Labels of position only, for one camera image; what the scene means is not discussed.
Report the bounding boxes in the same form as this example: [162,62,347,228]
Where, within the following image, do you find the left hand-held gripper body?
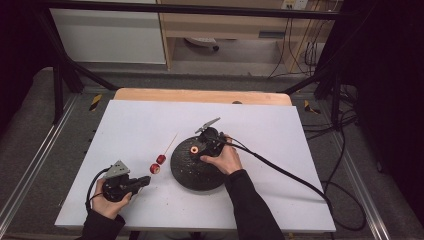
[101,160,142,203]

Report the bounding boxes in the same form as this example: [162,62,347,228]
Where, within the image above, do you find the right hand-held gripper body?
[194,116,231,158]

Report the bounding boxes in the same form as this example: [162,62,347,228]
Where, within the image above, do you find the black round plate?
[169,135,232,192]

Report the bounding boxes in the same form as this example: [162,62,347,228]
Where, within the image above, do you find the thin bamboo skewer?
[137,131,180,196]

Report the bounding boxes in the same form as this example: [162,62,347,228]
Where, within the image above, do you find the person's left hand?
[91,177,133,221]

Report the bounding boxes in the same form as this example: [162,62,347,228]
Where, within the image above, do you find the person's right hand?
[199,133,244,176]

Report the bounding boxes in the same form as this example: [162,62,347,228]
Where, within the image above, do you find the wooden table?
[113,87,293,107]

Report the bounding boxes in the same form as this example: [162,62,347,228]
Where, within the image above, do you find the white board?
[54,99,337,234]

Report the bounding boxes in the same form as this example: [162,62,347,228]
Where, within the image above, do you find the yellow black floor tape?
[88,93,103,112]
[303,99,321,115]

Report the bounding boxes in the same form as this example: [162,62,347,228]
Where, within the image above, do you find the white chair base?
[183,36,220,52]

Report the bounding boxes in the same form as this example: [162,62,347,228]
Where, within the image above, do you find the light wooden desk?
[156,0,338,73]

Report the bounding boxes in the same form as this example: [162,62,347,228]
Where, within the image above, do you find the white cabinet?
[50,0,167,65]

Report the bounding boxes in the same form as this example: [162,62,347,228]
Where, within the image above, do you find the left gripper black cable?
[85,167,112,213]

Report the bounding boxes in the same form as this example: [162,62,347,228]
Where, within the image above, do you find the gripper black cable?
[213,134,368,232]
[85,167,112,213]

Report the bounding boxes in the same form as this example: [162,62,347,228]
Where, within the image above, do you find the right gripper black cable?
[213,134,368,232]

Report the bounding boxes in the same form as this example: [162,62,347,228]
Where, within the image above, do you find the aluminium floor rail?
[0,94,80,228]
[332,131,392,240]

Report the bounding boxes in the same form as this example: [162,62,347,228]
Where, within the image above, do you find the black floor cables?
[301,84,359,188]

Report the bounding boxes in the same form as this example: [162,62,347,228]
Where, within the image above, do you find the hanging black cables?
[267,9,334,80]

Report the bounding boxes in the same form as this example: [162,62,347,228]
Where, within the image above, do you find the black metal frame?
[33,0,361,125]

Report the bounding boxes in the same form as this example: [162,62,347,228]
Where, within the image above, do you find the white wall socket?
[281,0,309,11]

